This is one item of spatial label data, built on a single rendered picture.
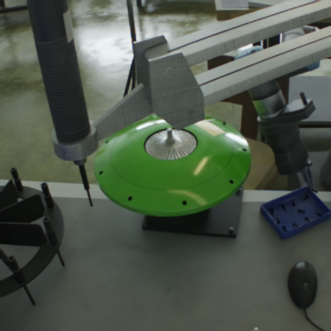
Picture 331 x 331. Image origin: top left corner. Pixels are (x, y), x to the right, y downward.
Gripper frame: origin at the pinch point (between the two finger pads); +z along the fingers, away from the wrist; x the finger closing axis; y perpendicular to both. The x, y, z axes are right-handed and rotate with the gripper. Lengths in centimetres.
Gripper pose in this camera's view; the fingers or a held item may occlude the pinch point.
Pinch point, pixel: (312, 190)
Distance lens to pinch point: 101.0
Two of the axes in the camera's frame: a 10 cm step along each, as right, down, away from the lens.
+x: -6.4, 5.2, -5.7
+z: 4.3, 8.5, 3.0
